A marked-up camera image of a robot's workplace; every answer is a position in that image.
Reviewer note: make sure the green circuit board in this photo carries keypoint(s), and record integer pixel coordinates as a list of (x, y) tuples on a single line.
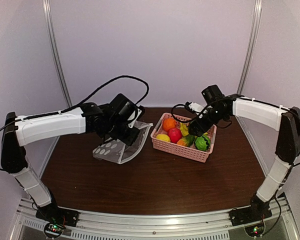
[(52, 230), (255, 230)]

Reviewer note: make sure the orange toy fruit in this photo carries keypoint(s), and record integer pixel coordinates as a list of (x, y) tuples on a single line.
[(168, 123)]

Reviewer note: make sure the green striped toy watermelon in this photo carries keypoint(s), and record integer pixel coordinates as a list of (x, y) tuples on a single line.
[(202, 143)]

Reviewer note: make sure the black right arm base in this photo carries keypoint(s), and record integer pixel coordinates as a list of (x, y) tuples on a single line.
[(257, 211)]

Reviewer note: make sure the left green circuit board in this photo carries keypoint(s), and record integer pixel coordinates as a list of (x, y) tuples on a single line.
[(52, 230)]

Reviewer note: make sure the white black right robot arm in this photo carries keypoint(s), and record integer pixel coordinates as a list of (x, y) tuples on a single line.
[(285, 121)]

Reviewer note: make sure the aluminium front rail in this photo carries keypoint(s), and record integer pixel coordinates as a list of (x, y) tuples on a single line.
[(213, 225)]

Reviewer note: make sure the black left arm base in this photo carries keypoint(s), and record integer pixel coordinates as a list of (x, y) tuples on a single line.
[(57, 215)]

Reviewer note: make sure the right green circuit board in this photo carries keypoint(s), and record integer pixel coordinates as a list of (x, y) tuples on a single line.
[(255, 230)]

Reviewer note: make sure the green orange toy mango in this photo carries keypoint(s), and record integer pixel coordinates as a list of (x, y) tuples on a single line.
[(186, 141)]

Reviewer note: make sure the pink perforated plastic basket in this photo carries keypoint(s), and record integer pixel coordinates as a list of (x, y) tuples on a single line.
[(178, 150)]

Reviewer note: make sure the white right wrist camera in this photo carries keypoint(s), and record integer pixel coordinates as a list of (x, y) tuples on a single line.
[(193, 107)]

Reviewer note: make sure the yellow toy banana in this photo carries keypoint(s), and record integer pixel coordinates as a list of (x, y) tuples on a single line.
[(183, 129)]

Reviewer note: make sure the right aluminium corner post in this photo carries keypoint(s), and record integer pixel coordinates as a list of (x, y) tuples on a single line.
[(254, 30)]

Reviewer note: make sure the red toy apple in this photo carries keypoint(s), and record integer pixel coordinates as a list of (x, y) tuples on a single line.
[(174, 134)]

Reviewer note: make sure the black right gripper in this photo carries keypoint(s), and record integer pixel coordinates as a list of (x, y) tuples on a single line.
[(194, 124)]

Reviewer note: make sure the clear polka dot zip bag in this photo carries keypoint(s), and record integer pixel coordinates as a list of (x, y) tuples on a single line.
[(117, 152)]

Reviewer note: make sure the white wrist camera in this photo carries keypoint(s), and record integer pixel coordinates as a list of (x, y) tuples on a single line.
[(193, 107), (134, 116)]

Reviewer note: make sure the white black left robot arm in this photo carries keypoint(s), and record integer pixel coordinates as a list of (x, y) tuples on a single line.
[(115, 119)]

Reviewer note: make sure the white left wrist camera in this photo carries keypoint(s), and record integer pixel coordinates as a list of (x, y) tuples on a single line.
[(134, 116)]

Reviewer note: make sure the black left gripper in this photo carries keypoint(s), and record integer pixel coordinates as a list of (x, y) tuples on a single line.
[(129, 140)]

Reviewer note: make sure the left aluminium corner post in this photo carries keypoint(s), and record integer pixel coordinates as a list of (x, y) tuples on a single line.
[(55, 53)]

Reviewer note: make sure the yellow toy lemon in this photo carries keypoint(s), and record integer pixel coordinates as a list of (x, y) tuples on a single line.
[(163, 137)]

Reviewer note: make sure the aluminium corner post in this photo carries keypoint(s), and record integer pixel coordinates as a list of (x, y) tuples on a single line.
[(254, 30), (55, 53)]

